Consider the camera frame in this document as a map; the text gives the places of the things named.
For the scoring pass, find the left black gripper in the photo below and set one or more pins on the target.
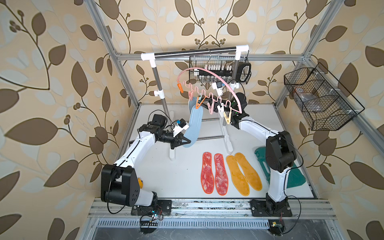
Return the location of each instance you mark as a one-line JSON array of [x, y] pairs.
[[179, 142]]

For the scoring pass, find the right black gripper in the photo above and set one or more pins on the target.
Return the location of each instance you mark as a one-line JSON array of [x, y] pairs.
[[215, 101]]

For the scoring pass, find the grey blue insole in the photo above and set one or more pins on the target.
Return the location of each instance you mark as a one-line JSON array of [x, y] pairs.
[[192, 103], [192, 133]]

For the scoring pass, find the pink clip hanger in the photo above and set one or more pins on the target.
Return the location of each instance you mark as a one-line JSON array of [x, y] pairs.
[[203, 95]]

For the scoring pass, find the red patterned insole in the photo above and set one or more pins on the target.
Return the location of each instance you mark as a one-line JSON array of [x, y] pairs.
[[207, 177], [221, 177]]

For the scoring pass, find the yellow fuzzy insole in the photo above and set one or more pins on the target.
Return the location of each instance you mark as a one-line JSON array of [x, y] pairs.
[[238, 178], [249, 172]]

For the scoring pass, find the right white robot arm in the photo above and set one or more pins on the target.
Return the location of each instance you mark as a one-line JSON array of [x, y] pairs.
[[280, 151]]

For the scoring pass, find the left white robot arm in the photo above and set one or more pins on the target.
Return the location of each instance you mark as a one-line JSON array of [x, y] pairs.
[[119, 181]]

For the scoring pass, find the metal clothes rack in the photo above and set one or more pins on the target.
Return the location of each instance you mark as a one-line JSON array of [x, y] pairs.
[[198, 52]]

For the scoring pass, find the yellow tape measure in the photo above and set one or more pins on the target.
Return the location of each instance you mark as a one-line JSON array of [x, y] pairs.
[[140, 183]]

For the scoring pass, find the green plastic tool case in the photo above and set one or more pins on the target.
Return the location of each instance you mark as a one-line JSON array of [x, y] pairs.
[[295, 178]]

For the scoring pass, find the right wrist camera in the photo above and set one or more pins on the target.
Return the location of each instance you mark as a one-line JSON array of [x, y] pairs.
[[218, 86]]

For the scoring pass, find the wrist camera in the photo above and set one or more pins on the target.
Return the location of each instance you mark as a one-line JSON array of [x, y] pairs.
[[180, 125], [218, 86]]

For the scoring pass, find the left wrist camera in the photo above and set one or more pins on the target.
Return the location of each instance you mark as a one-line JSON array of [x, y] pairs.
[[180, 125]]

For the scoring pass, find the back black wire basket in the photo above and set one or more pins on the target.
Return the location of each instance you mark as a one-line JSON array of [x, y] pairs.
[[222, 65]]

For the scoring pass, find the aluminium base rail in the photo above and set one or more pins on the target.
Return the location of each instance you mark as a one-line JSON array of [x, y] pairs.
[[207, 214]]

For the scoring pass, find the side black wire basket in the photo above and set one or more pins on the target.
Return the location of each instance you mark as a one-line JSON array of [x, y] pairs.
[[326, 103]]

